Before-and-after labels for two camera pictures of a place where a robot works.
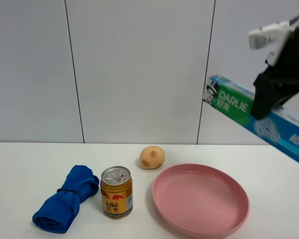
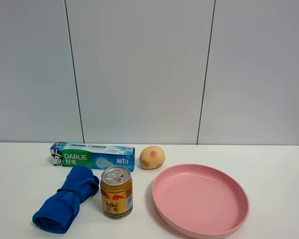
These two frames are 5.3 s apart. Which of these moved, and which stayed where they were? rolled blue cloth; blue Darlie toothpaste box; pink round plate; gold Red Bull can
Moved: blue Darlie toothpaste box
Stayed: pink round plate; gold Red Bull can; rolled blue cloth
